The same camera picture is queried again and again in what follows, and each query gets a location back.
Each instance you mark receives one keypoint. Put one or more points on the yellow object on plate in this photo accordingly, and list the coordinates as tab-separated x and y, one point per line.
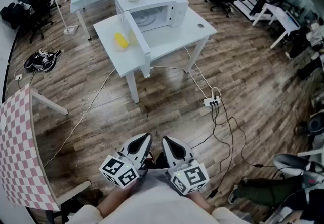
117	46

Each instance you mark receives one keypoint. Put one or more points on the pile of black equipment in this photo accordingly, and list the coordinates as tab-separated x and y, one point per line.
40	62

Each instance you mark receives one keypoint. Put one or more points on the grey gripper device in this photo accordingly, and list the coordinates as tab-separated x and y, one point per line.
291	164

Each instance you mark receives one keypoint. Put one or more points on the pink checkered table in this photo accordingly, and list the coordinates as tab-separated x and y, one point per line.
17	154

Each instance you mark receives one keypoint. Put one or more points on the person's right forearm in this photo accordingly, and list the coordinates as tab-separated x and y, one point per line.
202	202

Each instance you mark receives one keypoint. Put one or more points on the white desk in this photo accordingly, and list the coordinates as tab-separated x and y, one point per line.
281	14

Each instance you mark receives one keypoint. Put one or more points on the white floor stand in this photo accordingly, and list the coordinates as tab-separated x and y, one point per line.
71	30

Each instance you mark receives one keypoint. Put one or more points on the white round disc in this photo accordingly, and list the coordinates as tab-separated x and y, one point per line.
2	122

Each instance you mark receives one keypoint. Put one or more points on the white microwave door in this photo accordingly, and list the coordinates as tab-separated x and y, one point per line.
145	63

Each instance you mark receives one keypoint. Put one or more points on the white table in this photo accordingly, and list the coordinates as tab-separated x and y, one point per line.
177	40

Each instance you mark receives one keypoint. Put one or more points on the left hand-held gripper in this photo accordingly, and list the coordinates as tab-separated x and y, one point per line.
119	171

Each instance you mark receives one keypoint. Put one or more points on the person's left forearm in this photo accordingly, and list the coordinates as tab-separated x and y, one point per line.
114	197

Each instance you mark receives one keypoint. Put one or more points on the white plug adapter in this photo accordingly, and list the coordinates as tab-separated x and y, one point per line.
18	77

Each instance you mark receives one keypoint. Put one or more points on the white power strip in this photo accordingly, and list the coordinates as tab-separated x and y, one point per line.
208	102

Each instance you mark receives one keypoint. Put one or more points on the person's light shirt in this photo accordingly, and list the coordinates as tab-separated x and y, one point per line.
157	200

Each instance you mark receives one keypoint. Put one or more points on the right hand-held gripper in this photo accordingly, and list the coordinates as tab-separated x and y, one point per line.
189	177

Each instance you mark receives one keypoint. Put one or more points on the person's left shoe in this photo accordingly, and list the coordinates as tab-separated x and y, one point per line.
150	158

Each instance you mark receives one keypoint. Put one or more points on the black round device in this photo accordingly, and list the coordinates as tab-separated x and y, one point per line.
315	124

